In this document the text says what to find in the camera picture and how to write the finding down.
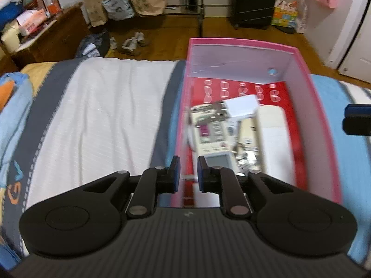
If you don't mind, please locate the blue container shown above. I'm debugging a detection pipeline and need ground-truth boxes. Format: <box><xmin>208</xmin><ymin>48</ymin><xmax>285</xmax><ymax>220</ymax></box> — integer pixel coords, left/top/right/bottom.
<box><xmin>0</xmin><ymin>3</ymin><xmax>24</xmax><ymax>31</ymax></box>

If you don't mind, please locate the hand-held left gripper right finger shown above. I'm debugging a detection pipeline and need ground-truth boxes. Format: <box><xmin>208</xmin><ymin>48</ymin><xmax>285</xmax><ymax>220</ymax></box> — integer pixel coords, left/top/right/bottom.
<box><xmin>197</xmin><ymin>156</ymin><xmax>294</xmax><ymax>220</ymax></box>

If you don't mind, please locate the white charger adapter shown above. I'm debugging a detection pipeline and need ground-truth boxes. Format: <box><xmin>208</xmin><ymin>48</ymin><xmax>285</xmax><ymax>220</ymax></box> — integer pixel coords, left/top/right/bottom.
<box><xmin>225</xmin><ymin>94</ymin><xmax>259</xmax><ymax>119</ymax></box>

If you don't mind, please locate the silver blister pack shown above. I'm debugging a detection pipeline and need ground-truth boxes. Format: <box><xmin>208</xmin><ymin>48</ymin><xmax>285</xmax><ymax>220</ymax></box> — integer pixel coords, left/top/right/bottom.
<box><xmin>235</xmin><ymin>148</ymin><xmax>260</xmax><ymax>177</ymax></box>
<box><xmin>189</xmin><ymin>100</ymin><xmax>229</xmax><ymax>128</ymax></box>

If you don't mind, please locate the grey patterned bag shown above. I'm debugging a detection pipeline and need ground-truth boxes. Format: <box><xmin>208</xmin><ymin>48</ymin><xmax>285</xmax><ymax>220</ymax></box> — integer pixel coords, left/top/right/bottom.
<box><xmin>102</xmin><ymin>0</ymin><xmax>135</xmax><ymax>21</ymax></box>

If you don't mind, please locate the cream container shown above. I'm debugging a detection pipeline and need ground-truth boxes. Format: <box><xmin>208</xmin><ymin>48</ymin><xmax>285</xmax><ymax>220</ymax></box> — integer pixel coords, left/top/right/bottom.
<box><xmin>0</xmin><ymin>20</ymin><xmax>24</xmax><ymax>53</ymax></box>

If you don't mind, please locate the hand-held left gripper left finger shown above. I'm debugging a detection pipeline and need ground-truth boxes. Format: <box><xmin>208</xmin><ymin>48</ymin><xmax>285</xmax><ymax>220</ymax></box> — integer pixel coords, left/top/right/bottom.
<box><xmin>81</xmin><ymin>155</ymin><xmax>181</xmax><ymax>219</ymax></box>

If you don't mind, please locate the dark bag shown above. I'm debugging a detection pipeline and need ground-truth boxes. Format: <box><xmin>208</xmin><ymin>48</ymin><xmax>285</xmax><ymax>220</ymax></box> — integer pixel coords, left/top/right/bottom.
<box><xmin>76</xmin><ymin>32</ymin><xmax>111</xmax><ymax>58</ymax></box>

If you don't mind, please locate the striped printed bedsheet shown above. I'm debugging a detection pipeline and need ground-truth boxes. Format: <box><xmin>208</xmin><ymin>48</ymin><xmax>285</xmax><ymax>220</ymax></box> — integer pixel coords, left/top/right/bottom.
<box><xmin>0</xmin><ymin>58</ymin><xmax>371</xmax><ymax>267</ymax></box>

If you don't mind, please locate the wooden nightstand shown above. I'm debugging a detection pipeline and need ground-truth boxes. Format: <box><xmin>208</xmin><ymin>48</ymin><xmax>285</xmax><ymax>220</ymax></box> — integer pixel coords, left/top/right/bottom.
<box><xmin>0</xmin><ymin>3</ymin><xmax>92</xmax><ymax>74</ymax></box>

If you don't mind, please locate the beige labelled remote control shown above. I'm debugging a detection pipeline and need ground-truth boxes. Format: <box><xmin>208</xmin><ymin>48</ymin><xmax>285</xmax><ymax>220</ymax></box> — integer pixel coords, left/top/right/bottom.
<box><xmin>193</xmin><ymin>119</ymin><xmax>241</xmax><ymax>177</ymax></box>

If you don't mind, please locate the colourful gift bag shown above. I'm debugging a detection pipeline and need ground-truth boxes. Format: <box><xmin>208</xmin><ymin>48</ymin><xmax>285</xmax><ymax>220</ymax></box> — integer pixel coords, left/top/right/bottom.
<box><xmin>271</xmin><ymin>0</ymin><xmax>299</xmax><ymax>29</ymax></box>

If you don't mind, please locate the white plastic bag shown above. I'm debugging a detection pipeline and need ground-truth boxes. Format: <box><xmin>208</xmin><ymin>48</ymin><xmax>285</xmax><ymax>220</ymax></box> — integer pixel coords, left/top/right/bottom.
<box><xmin>296</xmin><ymin>0</ymin><xmax>308</xmax><ymax>34</ymax></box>

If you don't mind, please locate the black suitcase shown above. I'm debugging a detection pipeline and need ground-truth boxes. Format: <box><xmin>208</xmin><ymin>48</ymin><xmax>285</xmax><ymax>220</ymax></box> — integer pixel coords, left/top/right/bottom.
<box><xmin>231</xmin><ymin>0</ymin><xmax>279</xmax><ymax>30</ymax></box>

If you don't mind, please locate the slim white remote control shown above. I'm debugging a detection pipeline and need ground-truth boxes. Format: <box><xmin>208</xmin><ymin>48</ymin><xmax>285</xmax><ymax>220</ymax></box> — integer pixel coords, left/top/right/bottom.
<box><xmin>238</xmin><ymin>118</ymin><xmax>259</xmax><ymax>154</ymax></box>

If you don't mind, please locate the narrow brown paper bag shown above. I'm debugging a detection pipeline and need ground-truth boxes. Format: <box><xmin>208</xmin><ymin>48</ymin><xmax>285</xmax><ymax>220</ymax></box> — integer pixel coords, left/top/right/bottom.
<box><xmin>83</xmin><ymin>0</ymin><xmax>109</xmax><ymax>27</ymax></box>

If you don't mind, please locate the white door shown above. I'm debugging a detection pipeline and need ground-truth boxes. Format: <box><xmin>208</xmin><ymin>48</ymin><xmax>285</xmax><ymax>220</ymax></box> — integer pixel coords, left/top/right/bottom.
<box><xmin>338</xmin><ymin>0</ymin><xmax>371</xmax><ymax>76</ymax></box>

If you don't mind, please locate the pink cardboard box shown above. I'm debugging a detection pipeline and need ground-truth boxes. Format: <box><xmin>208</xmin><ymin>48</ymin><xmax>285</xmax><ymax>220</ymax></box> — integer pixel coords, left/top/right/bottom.
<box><xmin>170</xmin><ymin>37</ymin><xmax>344</xmax><ymax>209</ymax></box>

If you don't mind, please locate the wide white remote control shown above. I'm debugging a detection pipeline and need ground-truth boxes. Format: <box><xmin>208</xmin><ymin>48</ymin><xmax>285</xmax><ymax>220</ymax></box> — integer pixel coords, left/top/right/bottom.
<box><xmin>256</xmin><ymin>105</ymin><xmax>296</xmax><ymax>181</ymax></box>

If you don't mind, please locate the black garment rack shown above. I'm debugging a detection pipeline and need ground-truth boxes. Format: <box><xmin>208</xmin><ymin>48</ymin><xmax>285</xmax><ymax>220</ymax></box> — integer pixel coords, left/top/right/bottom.
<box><xmin>162</xmin><ymin>0</ymin><xmax>205</xmax><ymax>37</ymax></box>

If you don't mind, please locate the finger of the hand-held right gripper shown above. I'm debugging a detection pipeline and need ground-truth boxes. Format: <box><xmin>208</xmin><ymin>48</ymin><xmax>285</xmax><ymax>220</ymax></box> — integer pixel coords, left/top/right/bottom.
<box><xmin>342</xmin><ymin>104</ymin><xmax>371</xmax><ymax>136</ymax></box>

